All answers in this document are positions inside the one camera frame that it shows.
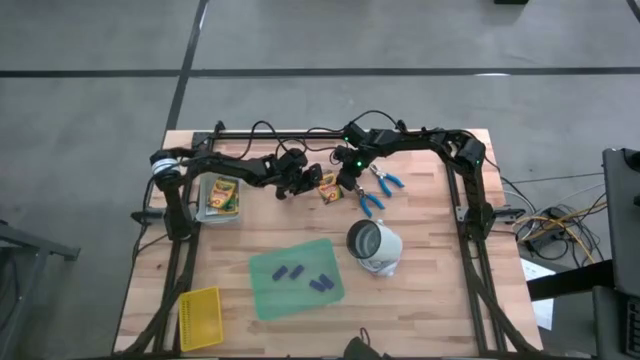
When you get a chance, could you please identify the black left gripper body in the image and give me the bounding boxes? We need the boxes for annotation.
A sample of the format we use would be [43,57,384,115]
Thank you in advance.
[273,172,314,201]

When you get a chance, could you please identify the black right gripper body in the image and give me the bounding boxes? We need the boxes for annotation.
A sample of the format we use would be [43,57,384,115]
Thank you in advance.
[333,145,375,175]

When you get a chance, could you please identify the yellow Crayola crayon box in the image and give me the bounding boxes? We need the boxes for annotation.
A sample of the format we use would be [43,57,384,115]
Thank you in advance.
[206,176,239,210]
[204,193,241,218]
[317,170,345,206]

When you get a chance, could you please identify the white metal mug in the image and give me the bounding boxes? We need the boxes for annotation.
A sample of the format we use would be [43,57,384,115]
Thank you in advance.
[345,218,404,277]

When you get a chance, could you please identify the white plastic bin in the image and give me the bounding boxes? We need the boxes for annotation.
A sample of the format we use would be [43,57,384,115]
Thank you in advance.
[194,169,244,225]

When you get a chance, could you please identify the green translucent plastic tray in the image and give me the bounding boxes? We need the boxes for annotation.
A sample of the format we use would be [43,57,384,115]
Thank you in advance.
[247,237,347,322]

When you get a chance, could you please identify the yellow perforated plastic basket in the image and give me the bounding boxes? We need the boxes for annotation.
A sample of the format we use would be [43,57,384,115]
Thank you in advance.
[177,285,225,353]

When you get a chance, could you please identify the white paper sheet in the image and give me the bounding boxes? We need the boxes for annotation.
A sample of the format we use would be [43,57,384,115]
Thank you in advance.
[519,257,557,332]

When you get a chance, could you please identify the black desk beam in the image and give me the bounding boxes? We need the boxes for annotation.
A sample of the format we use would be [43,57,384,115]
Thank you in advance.
[526,258,617,302]

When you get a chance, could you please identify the grey metal cart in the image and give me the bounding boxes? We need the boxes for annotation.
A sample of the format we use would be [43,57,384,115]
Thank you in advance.
[0,218,82,360]

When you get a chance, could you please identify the black side desk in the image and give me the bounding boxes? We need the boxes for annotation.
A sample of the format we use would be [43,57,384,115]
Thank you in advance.
[601,146,640,360]

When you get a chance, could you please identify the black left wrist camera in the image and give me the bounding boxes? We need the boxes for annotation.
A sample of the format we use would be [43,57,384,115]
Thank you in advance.
[276,148,310,175]

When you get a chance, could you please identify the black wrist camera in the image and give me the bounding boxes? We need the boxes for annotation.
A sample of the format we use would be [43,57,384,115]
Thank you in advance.
[342,121,370,147]
[276,148,310,175]

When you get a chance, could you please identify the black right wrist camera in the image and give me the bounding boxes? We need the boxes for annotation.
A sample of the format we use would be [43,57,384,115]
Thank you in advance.
[342,121,370,147]

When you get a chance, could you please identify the blue-handled pliers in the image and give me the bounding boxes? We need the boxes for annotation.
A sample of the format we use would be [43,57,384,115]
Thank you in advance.
[368,163,406,198]
[353,183,387,219]

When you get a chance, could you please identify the black camera cable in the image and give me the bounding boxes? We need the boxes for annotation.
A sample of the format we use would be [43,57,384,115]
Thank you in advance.
[303,108,402,152]
[238,119,312,162]

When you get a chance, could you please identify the black aluminium rig frame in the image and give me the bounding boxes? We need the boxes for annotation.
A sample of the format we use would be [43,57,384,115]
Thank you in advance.
[113,129,545,359]

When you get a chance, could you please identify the tangled floor cables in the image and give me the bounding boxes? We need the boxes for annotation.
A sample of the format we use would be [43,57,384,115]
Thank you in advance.
[499,172,610,265]

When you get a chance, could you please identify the yellow floor cable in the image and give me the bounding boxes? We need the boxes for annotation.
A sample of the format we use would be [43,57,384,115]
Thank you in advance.
[512,202,609,265]

